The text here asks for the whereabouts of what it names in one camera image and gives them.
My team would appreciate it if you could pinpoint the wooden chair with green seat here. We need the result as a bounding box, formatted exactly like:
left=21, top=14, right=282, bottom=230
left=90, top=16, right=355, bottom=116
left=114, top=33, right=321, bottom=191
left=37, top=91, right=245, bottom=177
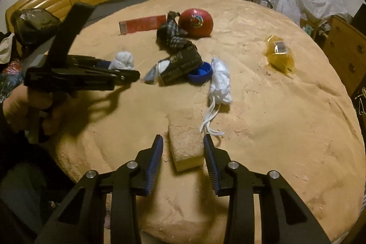
left=300, top=18, right=319, bottom=38

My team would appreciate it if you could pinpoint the red round container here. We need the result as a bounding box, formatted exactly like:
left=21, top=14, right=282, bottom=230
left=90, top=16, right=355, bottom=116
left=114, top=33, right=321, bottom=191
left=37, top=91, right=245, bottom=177
left=178, top=8, right=213, bottom=39

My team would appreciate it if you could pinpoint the orange fleece blanket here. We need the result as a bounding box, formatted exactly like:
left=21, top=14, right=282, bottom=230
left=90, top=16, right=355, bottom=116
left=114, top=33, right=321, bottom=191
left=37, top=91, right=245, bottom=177
left=53, top=0, right=362, bottom=244

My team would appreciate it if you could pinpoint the dark plaid cloth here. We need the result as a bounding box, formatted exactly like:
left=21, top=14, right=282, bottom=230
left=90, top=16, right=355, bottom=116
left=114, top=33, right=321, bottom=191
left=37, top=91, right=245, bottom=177
left=156, top=11, right=198, bottom=54

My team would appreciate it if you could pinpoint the blue plastic cap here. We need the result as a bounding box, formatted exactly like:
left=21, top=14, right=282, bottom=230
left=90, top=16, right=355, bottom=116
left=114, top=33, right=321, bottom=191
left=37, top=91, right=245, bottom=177
left=188, top=62, right=213, bottom=86

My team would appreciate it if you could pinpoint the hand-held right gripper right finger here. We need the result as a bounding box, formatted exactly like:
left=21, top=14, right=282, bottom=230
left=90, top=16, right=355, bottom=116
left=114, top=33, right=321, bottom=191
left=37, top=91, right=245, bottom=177
left=203, top=134, right=332, bottom=244

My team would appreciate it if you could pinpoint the grey foil wrapper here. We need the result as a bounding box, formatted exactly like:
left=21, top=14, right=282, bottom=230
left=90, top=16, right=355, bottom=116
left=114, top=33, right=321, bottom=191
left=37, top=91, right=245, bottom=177
left=144, top=62, right=161, bottom=85

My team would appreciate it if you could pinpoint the black trash bag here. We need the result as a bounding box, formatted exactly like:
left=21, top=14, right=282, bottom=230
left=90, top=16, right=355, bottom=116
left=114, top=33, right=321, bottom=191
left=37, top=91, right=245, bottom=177
left=10, top=7, right=62, bottom=46

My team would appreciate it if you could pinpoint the wooden dresser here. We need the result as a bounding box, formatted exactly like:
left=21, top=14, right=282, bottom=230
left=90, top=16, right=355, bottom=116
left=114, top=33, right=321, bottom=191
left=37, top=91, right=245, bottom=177
left=323, top=15, right=366, bottom=96

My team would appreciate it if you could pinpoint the dark foil packet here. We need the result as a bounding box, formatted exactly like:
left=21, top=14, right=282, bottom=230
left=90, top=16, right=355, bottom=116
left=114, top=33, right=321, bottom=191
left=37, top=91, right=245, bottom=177
left=158, top=45, right=204, bottom=86

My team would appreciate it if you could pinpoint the crinkled clear plastic bag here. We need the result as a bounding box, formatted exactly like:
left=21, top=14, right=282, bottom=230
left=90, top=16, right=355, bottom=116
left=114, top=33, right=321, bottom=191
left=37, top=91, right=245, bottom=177
left=0, top=61, right=26, bottom=103

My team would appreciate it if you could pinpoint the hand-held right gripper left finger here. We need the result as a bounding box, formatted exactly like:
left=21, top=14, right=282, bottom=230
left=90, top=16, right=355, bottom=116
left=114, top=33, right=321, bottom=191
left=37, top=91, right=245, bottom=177
left=34, top=134, right=164, bottom=244

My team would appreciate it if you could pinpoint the yellow plastic packet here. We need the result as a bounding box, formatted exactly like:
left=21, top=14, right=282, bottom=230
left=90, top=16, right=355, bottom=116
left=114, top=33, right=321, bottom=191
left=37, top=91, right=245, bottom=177
left=264, top=35, right=295, bottom=75

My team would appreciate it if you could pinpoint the red cardboard box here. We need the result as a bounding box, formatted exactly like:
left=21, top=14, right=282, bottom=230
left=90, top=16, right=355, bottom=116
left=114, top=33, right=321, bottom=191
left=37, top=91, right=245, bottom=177
left=118, top=14, right=167, bottom=35

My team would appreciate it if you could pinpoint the dark grey bed sheet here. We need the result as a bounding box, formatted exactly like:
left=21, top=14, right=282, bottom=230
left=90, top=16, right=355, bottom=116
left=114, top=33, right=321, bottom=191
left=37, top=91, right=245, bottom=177
left=83, top=0, right=161, bottom=27

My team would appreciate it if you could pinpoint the person's left hand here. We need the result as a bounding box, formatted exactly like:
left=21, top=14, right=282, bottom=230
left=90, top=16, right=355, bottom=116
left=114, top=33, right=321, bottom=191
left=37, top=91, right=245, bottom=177
left=3, top=87, right=62, bottom=136

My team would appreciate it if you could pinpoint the white face mask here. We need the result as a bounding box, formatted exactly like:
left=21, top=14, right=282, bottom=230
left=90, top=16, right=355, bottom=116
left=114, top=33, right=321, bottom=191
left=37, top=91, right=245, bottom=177
left=199, top=57, right=233, bottom=137

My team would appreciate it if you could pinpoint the yellow sponge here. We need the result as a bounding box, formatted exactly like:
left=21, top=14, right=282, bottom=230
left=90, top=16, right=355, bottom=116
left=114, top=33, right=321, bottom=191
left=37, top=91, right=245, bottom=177
left=167, top=109, right=206, bottom=173

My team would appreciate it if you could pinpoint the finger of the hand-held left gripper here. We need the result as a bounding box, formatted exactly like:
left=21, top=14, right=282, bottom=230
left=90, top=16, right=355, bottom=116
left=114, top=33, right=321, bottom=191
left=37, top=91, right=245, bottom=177
left=83, top=68, right=141, bottom=91
left=67, top=54, right=115, bottom=70

